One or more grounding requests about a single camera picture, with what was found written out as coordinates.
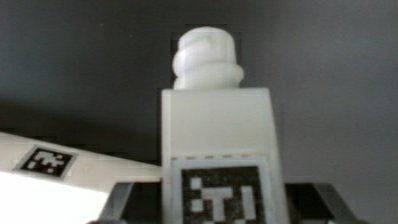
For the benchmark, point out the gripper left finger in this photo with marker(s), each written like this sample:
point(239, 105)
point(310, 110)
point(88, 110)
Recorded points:
point(111, 215)

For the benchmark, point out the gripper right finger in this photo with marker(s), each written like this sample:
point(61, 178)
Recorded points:
point(340, 214)

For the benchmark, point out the white leg with screw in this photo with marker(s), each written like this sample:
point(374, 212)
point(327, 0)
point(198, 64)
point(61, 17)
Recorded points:
point(223, 185)

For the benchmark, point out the white leg near tag sheet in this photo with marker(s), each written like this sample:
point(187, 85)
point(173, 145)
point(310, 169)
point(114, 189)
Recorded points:
point(57, 180)

